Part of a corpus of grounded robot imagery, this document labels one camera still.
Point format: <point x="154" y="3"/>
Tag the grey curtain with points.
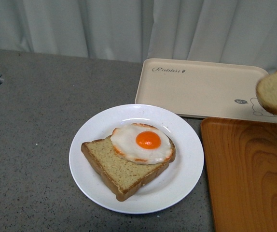
<point x="225" y="31"/>

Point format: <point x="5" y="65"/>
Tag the brown wooden tray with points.
<point x="241" y="160"/>

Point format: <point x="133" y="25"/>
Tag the beige rabbit tray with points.
<point x="202" y="89"/>

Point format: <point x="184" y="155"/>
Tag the fried egg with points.
<point x="141" y="144"/>

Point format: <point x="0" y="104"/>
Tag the white round plate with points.
<point x="170" y="187"/>

